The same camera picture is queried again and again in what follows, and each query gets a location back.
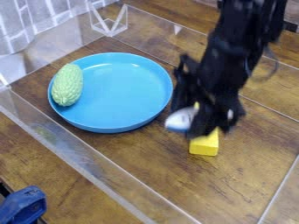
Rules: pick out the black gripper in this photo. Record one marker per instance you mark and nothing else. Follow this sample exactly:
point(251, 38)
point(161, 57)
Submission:
point(211, 82)

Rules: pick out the white wooden toy fish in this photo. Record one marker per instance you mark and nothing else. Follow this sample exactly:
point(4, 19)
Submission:
point(178, 120)

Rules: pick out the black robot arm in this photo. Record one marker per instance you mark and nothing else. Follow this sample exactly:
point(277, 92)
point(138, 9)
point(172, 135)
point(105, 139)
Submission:
point(249, 25)

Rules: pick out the blue round plastic tray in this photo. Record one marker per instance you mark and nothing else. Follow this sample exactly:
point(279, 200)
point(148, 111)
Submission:
point(126, 89)

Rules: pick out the yellow toy butter block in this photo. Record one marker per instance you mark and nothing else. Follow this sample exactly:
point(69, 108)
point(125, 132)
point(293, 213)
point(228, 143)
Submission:
point(205, 145)

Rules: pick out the green bumpy toy gourd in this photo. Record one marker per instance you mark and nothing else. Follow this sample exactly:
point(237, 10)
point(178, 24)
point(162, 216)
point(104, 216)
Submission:
point(66, 85)

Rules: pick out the black baseboard strip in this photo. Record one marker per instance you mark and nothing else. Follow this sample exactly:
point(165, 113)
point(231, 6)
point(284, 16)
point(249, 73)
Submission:
point(291, 27)

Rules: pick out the grey checkered curtain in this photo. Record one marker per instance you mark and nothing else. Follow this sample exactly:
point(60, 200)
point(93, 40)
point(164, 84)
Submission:
point(24, 18)

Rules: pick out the blue plastic clamp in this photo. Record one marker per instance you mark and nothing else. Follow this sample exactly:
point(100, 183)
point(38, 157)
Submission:
point(22, 206)

